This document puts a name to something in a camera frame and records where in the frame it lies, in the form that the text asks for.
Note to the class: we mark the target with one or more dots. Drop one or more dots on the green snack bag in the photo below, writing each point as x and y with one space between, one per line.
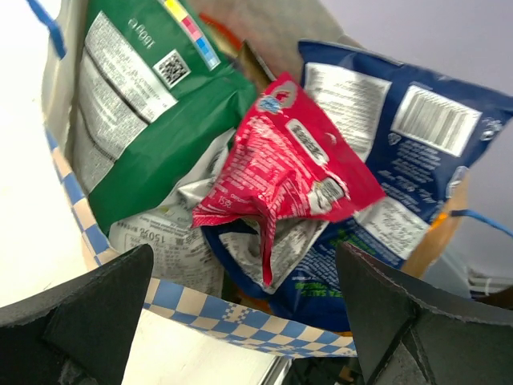
157 107

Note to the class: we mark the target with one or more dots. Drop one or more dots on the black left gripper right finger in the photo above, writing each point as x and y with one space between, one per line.
408 332

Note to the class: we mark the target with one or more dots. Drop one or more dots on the dark blue chips bag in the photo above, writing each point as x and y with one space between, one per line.
418 131

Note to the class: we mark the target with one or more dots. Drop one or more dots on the small pink snack packet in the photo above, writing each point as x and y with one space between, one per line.
287 161

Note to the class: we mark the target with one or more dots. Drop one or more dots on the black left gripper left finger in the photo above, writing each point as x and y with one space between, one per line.
79 332

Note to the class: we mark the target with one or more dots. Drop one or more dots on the brown Lerna snack bag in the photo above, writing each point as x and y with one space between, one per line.
254 67

